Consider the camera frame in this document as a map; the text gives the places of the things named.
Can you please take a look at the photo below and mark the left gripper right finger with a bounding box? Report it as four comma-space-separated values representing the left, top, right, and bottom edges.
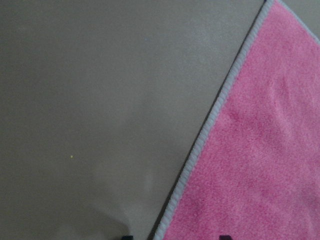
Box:
219, 235, 233, 240

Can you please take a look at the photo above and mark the brown paper table mat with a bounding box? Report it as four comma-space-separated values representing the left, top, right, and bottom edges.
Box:
0, 0, 320, 240

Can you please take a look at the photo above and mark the pink towel with grey edge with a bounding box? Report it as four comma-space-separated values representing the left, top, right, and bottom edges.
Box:
154, 0, 320, 240

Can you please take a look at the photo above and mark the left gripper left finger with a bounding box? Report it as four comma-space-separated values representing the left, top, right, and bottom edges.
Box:
121, 235, 134, 240

